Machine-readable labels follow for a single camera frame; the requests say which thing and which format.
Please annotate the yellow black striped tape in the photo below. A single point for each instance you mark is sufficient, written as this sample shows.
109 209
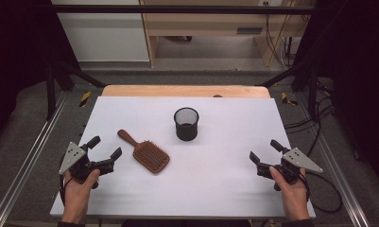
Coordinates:
85 98
286 99

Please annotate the person's left hand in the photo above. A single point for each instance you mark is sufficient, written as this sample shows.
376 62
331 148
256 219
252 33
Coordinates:
78 197

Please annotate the black metal stand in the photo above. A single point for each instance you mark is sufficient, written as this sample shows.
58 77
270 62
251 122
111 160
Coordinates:
51 91
311 88

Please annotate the person's right hand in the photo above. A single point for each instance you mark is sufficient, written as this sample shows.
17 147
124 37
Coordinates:
291 197

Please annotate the brown wooden paddle hairbrush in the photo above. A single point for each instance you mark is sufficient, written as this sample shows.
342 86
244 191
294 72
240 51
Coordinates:
146 152

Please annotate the aluminium rail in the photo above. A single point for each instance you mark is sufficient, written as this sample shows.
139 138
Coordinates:
338 176
23 167

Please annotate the light wooden desk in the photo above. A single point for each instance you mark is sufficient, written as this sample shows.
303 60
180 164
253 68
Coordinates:
209 25

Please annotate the white cabinet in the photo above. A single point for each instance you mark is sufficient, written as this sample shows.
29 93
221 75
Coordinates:
103 34

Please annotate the black curtain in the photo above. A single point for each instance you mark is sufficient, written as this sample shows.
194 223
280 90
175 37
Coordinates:
357 78
20 63

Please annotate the light wooden table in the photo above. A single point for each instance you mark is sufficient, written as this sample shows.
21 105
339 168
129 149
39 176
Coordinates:
184 91

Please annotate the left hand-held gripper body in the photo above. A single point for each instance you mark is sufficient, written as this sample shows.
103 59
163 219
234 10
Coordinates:
83 165

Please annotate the black horizontal frame bar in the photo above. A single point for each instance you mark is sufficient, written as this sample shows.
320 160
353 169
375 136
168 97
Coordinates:
184 9

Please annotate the black mesh pen cup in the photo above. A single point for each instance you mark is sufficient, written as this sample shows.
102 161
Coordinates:
186 124

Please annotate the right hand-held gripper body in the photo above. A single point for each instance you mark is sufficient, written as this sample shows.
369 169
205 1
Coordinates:
288 168

